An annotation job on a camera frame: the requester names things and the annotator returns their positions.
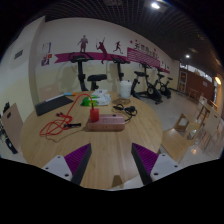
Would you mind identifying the pink power strip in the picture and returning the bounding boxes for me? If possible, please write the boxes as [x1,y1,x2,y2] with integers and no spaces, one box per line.
[85,113,127,132]

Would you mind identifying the small black plug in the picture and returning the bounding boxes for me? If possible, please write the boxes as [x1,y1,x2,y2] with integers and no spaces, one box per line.
[62,122,82,130]

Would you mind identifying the white wall poster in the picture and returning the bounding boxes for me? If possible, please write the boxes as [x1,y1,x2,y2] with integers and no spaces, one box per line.
[41,41,53,55]

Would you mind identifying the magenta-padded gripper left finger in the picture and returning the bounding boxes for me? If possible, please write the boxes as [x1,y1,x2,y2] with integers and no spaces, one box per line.
[41,143,93,186]

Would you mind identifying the orange and blue marker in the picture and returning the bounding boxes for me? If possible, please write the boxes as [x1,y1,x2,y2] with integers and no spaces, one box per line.
[63,91,81,97]

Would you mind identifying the black exercise bikes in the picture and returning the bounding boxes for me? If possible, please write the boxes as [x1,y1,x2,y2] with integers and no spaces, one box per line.
[68,51,175,105]

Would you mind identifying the black coiled cable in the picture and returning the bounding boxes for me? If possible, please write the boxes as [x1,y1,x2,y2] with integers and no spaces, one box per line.
[112,103,138,118]

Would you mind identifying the red charger block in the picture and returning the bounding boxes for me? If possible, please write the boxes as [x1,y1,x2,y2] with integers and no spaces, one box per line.
[89,106,100,123]

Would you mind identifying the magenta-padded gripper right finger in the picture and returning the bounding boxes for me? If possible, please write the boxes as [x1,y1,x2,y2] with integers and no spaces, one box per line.
[131,143,183,186]

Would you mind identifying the green wet wipes pack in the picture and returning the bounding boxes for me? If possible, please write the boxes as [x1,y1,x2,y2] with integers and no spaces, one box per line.
[79,95,111,108]

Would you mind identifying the black flat tablet case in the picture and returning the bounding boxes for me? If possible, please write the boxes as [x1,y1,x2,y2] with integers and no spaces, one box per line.
[34,95,75,117]

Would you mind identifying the red charging cable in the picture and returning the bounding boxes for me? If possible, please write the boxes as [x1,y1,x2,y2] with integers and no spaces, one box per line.
[39,93,96,138]

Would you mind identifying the ceiling lights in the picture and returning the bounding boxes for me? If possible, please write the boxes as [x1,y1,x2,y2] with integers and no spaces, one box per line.
[149,1,223,86]

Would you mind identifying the dark wall sign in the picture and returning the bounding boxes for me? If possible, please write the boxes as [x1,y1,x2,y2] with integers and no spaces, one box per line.
[13,49,25,61]

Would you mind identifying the white tissue pack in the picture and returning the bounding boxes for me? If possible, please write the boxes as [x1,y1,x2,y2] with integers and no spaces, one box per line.
[91,88,110,99]

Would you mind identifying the purple wall poster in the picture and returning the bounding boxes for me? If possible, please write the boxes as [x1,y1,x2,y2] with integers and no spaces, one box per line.
[40,57,51,67]

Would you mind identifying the round brown coaster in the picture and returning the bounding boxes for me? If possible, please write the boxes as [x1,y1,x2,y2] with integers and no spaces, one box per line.
[112,96,132,106]

